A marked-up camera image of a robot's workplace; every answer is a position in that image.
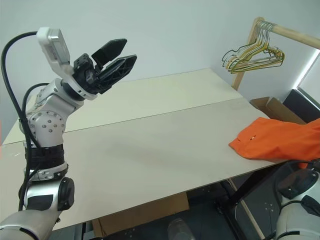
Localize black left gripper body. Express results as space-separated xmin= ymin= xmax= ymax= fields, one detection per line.
xmin=72 ymin=53 xmax=111 ymax=96

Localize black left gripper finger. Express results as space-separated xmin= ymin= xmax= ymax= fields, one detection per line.
xmin=91 ymin=38 xmax=128 ymax=70
xmin=95 ymin=54 xmax=138 ymax=95

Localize orange shorts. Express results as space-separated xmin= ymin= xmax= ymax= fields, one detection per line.
xmin=228 ymin=116 xmax=320 ymax=171

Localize open brown cardboard box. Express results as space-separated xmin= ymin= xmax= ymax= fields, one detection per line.
xmin=249 ymin=96 xmax=307 ymax=125

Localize wooden clothes rack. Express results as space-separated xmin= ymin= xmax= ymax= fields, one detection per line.
xmin=231 ymin=16 xmax=320 ymax=91

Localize black panel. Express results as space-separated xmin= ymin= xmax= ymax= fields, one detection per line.
xmin=282 ymin=88 xmax=320 ymax=125

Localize bright window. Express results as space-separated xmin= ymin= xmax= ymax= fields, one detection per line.
xmin=295 ymin=48 xmax=320 ymax=111

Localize light wooden slat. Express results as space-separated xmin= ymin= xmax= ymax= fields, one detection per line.
xmin=226 ymin=178 xmax=266 ymax=240

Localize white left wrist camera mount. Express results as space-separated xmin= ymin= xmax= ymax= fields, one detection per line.
xmin=36 ymin=26 xmax=76 ymax=87

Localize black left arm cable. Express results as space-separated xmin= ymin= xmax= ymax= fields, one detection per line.
xmin=0 ymin=31 xmax=42 ymax=214

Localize white wire hanger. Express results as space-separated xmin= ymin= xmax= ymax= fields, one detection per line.
xmin=222 ymin=21 xmax=282 ymax=68

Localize bunch of wire hangers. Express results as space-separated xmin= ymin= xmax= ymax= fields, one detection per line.
xmin=227 ymin=22 xmax=286 ymax=75

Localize wire clothes hangers bunch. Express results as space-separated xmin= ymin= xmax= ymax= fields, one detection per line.
xmin=224 ymin=22 xmax=285 ymax=72

